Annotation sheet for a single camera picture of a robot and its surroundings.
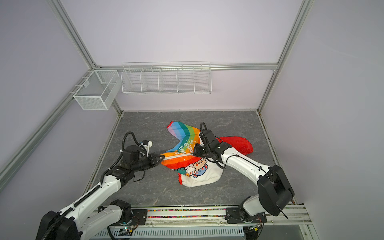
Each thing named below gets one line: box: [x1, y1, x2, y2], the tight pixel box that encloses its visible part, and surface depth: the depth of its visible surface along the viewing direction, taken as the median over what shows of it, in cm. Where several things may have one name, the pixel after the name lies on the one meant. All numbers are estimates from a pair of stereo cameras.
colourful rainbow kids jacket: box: [161, 121, 253, 187], surface depth 86 cm
